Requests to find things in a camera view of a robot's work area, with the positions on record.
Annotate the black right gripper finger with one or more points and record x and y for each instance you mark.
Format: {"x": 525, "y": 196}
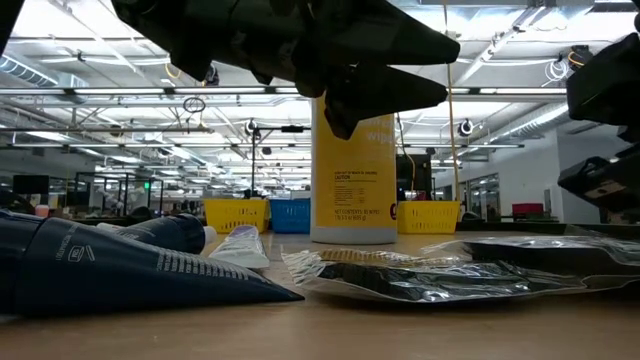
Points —
{"x": 610, "y": 180}

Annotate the pink cup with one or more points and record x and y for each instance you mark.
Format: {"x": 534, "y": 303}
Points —
{"x": 42, "y": 211}

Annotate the navy tube with white logo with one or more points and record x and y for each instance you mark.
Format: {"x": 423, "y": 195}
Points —
{"x": 165, "y": 235}

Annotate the white toothpaste blue red print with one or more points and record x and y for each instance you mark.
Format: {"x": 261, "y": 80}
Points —
{"x": 109, "y": 227}

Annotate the yellow disinfecting wipes canister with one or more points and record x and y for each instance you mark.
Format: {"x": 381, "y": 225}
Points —
{"x": 350, "y": 190}

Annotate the red box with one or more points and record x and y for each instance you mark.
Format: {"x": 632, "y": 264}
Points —
{"x": 527, "y": 209}

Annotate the black camera stand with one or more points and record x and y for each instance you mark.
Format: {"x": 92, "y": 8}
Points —
{"x": 292, "y": 129}

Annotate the clear bag with black pad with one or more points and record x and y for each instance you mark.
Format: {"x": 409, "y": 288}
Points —
{"x": 550, "y": 255}
{"x": 425, "y": 280}

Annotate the navy tube with text panel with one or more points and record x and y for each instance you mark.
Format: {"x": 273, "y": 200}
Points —
{"x": 100, "y": 270}

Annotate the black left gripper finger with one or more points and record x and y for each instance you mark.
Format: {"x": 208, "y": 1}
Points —
{"x": 390, "y": 35}
{"x": 380, "y": 95}

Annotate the yellow plastic basket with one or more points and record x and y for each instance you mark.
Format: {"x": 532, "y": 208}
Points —
{"x": 427, "y": 217}
{"x": 235, "y": 215}

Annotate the small black monitor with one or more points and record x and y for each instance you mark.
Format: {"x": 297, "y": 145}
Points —
{"x": 30, "y": 184}

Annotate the blue plastic basket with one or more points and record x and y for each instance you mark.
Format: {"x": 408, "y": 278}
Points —
{"x": 290, "y": 216}

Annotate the white purple toothpaste tube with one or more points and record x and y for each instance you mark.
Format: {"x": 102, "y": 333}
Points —
{"x": 242, "y": 250}
{"x": 210, "y": 236}

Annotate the black aluminium table frame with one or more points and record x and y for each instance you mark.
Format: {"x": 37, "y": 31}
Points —
{"x": 525, "y": 227}

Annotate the black ceiling device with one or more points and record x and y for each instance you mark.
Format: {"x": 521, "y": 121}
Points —
{"x": 212, "y": 75}

